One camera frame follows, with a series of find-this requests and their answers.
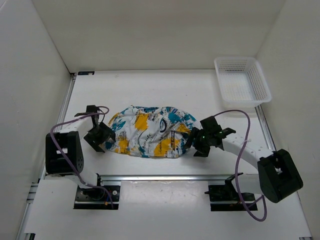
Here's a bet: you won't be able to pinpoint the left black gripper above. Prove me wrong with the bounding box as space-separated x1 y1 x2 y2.
84 122 116 152

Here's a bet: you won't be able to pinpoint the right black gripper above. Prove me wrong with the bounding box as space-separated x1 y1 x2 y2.
182 126 212 158

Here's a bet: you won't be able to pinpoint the white yellow teal printed shorts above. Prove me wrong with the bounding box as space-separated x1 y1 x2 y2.
103 105 201 159

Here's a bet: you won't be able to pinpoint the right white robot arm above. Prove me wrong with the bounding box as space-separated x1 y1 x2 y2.
184 116 304 203

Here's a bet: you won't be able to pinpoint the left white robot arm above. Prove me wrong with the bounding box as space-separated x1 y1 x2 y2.
45 105 116 200

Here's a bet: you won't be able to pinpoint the small black label tag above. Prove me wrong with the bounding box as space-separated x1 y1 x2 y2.
77 71 95 76

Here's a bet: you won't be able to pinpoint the white perforated plastic basket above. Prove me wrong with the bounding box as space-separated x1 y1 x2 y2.
214 56 272 109

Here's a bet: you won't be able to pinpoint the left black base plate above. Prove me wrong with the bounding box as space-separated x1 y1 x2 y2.
73 181 121 210

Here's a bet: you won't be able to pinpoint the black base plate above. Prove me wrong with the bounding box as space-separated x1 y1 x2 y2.
73 181 121 210
205 185 258 212

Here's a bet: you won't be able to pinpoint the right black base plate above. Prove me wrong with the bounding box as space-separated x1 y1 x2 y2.
205 185 258 212

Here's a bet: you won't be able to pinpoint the aluminium frame rail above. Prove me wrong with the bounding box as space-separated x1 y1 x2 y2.
23 70 311 240

